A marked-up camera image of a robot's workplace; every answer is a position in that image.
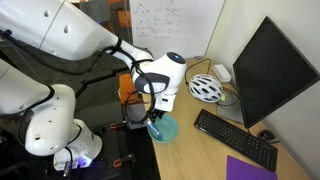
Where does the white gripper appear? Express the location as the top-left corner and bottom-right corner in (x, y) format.
(148, 92), (177, 124)

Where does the blue and white marker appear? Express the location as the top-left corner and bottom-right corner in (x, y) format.
(147, 120), (164, 141)

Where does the teal bowl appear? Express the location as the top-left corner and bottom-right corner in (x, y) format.
(147, 114), (180, 145)

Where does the orange chair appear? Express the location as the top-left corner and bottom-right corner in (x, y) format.
(118, 73), (145, 105)

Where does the white bicycle helmet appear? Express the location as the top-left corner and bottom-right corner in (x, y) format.
(188, 74), (224, 103)

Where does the silver monitor stand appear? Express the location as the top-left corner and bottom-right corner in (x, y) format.
(216, 95), (245, 125)

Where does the black keyboard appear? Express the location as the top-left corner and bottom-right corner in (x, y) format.
(193, 108), (279, 173)

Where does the whiteboard with writing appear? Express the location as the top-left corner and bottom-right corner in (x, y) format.
(129, 0), (226, 60)

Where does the purple paper sheet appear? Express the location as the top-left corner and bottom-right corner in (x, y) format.
(225, 155), (279, 180)

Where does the black computer mouse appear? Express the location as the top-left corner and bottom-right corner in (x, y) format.
(257, 129), (277, 143)

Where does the black computer monitor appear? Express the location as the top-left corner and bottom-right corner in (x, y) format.
(232, 16), (320, 129)

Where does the orange handled clamp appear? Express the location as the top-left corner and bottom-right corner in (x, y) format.
(109, 121), (128, 131)
(112, 153), (136, 169)

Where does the thin black cable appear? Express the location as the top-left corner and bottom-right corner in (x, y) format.
(184, 58), (213, 86)

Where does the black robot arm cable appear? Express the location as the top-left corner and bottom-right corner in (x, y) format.
(0, 29), (158, 125)

